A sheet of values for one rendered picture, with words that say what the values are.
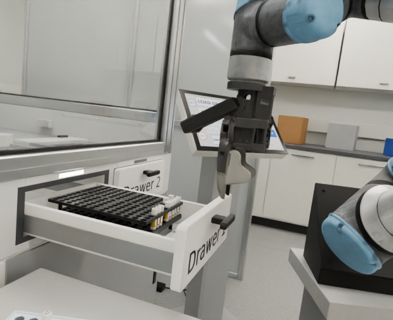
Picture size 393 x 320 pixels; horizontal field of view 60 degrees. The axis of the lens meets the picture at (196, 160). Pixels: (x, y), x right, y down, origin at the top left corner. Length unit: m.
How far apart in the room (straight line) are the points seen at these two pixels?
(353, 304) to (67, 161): 0.67
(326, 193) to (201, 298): 1.00
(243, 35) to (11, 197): 0.50
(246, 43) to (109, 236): 0.41
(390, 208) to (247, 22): 0.37
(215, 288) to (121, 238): 1.20
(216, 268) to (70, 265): 0.96
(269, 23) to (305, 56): 3.38
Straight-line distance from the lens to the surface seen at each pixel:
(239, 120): 0.60
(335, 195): 0.92
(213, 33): 2.43
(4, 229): 0.72
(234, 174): 0.61
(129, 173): 0.99
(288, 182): 3.57
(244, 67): 0.60
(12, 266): 0.76
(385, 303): 0.85
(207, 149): 1.36
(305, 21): 0.52
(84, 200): 0.74
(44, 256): 0.82
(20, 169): 0.71
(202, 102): 1.51
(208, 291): 1.75
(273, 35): 0.57
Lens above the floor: 1.10
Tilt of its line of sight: 8 degrees down
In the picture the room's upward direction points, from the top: 7 degrees clockwise
